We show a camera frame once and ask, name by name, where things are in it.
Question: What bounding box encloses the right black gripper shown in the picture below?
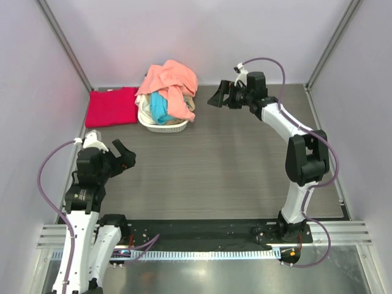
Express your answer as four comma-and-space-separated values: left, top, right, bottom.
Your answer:
207, 80, 253, 110

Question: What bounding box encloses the salmon pink t-shirt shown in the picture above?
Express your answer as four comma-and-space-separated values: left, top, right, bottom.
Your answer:
136, 59, 198, 122

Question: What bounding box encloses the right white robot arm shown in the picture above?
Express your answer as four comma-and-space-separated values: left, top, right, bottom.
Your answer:
208, 72, 330, 243

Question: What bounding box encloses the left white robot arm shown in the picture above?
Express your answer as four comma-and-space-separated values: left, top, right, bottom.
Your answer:
52, 139, 136, 293

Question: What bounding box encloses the folded red t-shirt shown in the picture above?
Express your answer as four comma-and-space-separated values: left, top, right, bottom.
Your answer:
85, 87, 138, 129

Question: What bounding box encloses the white perforated laundry basket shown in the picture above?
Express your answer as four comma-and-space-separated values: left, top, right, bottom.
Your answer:
139, 120, 189, 133

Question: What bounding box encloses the turquoise blue t-shirt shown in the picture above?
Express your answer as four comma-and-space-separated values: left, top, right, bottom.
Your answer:
149, 91, 173, 125

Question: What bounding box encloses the white t-shirt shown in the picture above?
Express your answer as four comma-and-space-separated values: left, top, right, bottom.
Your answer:
135, 94, 156, 125

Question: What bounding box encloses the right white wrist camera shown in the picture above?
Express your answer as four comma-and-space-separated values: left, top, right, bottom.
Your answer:
234, 63, 248, 86

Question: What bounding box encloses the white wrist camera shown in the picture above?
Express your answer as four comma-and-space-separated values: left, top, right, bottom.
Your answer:
82, 130, 109, 153
234, 63, 248, 86

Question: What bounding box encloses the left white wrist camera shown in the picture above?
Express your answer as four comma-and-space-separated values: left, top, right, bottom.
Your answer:
82, 130, 109, 153

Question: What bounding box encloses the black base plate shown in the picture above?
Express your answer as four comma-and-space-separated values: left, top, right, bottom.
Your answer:
120, 218, 313, 245

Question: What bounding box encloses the white slotted cable duct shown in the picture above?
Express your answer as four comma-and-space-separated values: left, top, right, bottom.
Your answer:
50, 248, 282, 262

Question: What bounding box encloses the aluminium frame rail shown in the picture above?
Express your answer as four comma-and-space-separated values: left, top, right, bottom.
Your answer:
36, 220, 372, 249

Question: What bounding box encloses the left aluminium corner post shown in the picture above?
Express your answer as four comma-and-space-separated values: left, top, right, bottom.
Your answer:
37, 0, 93, 91

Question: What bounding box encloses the aluminium corner post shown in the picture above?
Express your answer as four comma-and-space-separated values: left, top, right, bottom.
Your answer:
306, 0, 364, 89
37, 0, 93, 91

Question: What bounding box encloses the right aluminium corner post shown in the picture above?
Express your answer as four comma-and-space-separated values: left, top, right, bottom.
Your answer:
306, 0, 364, 89

